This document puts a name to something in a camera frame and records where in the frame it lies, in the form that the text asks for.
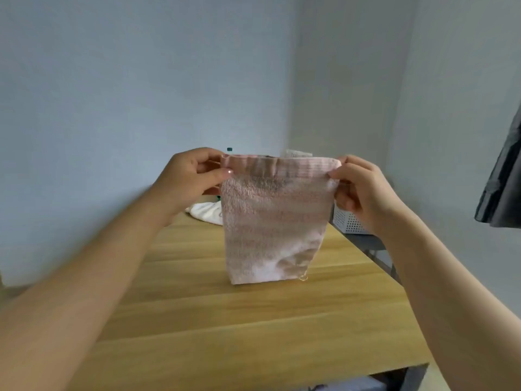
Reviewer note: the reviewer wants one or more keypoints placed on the grey chair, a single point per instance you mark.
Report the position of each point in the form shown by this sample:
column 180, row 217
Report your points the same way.
column 366, row 241

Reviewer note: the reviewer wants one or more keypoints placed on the white plastic basket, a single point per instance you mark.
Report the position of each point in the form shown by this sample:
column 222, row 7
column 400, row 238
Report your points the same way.
column 348, row 223

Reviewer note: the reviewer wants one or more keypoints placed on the person's right hand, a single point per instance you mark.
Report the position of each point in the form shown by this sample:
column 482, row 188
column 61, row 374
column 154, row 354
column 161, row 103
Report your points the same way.
column 370, row 195

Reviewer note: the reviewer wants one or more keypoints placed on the pale pink towel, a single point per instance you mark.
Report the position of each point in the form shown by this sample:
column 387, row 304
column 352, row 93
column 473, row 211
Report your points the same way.
column 272, row 223

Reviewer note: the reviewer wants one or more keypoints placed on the person's left hand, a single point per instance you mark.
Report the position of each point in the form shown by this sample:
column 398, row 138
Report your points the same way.
column 183, row 183

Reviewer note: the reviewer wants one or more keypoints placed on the person's right forearm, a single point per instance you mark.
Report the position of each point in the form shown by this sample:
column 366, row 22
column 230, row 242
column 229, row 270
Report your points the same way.
column 456, row 305

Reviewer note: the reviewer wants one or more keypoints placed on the wooden table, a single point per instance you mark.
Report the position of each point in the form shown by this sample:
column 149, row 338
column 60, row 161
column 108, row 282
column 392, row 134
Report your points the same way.
column 203, row 321

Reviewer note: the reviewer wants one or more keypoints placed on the person's left forearm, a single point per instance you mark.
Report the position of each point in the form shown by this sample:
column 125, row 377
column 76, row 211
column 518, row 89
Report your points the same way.
column 73, row 289

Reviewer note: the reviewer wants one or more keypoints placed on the small white towel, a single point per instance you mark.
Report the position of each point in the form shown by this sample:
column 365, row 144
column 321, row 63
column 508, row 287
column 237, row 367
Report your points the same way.
column 205, row 211

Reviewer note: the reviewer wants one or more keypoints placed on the dark grey curtain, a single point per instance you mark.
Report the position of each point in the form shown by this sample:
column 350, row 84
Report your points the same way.
column 504, row 191

